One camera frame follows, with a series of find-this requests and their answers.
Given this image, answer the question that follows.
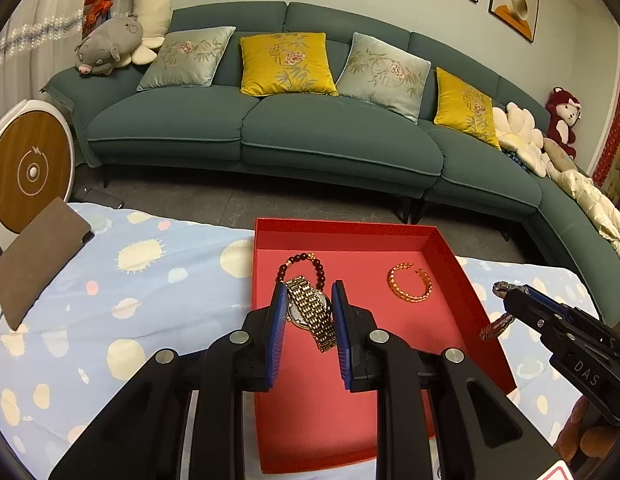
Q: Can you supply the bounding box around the gold wristwatch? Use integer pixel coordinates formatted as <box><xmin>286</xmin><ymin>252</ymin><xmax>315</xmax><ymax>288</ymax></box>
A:
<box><xmin>285</xmin><ymin>275</ymin><xmax>336</xmax><ymax>353</ymax></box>

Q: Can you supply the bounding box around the silver wristwatch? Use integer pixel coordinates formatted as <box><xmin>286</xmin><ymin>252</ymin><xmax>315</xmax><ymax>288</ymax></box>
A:
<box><xmin>479</xmin><ymin>281</ymin><xmax>515</xmax><ymax>340</ymax></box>

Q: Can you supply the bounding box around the cream quilted blanket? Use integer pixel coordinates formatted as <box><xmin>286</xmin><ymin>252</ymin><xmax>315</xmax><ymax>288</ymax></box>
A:
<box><xmin>546</xmin><ymin>162</ymin><xmax>620</xmax><ymax>260</ymax></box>

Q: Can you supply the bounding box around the orange gold bangle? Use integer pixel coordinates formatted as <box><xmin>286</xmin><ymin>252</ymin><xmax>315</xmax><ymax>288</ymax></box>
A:
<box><xmin>387</xmin><ymin>262</ymin><xmax>433</xmax><ymax>304</ymax></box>

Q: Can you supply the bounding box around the red shallow tray box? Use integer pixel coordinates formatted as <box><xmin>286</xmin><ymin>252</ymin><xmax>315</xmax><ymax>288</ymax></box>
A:
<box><xmin>252</xmin><ymin>218</ymin><xmax>515</xmax><ymax>474</ymax></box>

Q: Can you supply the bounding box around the blue planet-print bedsheet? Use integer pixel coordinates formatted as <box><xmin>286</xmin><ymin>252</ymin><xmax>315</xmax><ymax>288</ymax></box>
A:
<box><xmin>0</xmin><ymin>203</ymin><xmax>594</xmax><ymax>479</ymax></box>

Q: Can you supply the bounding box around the cream flower-shaped pillow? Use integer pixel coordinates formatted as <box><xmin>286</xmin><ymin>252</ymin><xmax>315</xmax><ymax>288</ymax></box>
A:
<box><xmin>492</xmin><ymin>102</ymin><xmax>546</xmax><ymax>178</ymax></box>

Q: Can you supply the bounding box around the red monkey plush toy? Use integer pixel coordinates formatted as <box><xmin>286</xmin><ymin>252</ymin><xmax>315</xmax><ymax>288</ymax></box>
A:
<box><xmin>545</xmin><ymin>87</ymin><xmax>582</xmax><ymax>159</ymax></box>

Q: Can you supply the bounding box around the yellow embroidered cushion right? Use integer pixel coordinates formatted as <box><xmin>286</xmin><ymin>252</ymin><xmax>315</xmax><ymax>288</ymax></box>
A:
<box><xmin>433</xmin><ymin>67</ymin><xmax>501</xmax><ymax>151</ymax></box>

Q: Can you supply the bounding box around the yellow embroidered cushion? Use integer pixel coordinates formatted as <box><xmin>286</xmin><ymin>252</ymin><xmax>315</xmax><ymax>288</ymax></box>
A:
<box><xmin>433</xmin><ymin>67</ymin><xmax>501</xmax><ymax>151</ymax></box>
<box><xmin>239</xmin><ymin>32</ymin><xmax>338</xmax><ymax>98</ymax></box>

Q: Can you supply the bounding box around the brown flat notebook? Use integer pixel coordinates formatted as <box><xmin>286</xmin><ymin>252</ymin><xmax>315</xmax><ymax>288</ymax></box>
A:
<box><xmin>0</xmin><ymin>198</ymin><xmax>94</xmax><ymax>330</ymax></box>

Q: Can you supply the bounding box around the teal sectional sofa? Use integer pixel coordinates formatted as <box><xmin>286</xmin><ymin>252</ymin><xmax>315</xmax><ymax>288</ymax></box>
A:
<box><xmin>45</xmin><ymin>1</ymin><xmax>620</xmax><ymax>325</ymax></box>

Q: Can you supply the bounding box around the grey-green embroidered cushion right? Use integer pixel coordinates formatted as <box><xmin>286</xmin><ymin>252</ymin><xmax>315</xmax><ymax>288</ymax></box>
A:
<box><xmin>336</xmin><ymin>32</ymin><xmax>431</xmax><ymax>122</ymax></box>

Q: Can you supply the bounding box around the grey-green embroidered cushion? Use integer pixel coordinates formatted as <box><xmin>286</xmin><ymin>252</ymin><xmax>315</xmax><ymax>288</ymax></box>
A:
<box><xmin>336</xmin><ymin>32</ymin><xmax>431</xmax><ymax>122</ymax></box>
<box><xmin>136</xmin><ymin>26</ymin><xmax>236</xmax><ymax>92</ymax></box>

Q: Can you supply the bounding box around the yellow embroidered cushion left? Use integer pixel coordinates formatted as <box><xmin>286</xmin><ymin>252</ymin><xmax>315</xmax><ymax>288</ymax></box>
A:
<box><xmin>239</xmin><ymin>32</ymin><xmax>338</xmax><ymax>98</ymax></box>

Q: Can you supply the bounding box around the grey-green embroidered cushion left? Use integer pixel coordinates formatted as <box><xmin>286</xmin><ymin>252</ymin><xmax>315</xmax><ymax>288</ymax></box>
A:
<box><xmin>136</xmin><ymin>26</ymin><xmax>236</xmax><ymax>92</ymax></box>

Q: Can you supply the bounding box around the grey pig plush toy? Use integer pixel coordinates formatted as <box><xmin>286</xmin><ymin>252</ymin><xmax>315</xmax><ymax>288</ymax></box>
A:
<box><xmin>74</xmin><ymin>16</ymin><xmax>157</xmax><ymax>76</ymax></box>

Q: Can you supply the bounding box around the white sheer curtain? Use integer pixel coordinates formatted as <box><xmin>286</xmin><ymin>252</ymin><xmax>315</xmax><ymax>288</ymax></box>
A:
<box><xmin>0</xmin><ymin>0</ymin><xmax>84</xmax><ymax>118</ymax></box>

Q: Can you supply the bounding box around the white cow plush toy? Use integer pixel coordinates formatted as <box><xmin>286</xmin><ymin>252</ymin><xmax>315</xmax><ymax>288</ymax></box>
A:
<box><xmin>123</xmin><ymin>0</ymin><xmax>173</xmax><ymax>51</ymax></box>

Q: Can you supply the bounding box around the dark beaded bracelet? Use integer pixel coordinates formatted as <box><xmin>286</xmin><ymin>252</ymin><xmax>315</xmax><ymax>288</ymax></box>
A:
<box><xmin>275</xmin><ymin>251</ymin><xmax>327</xmax><ymax>292</ymax></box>

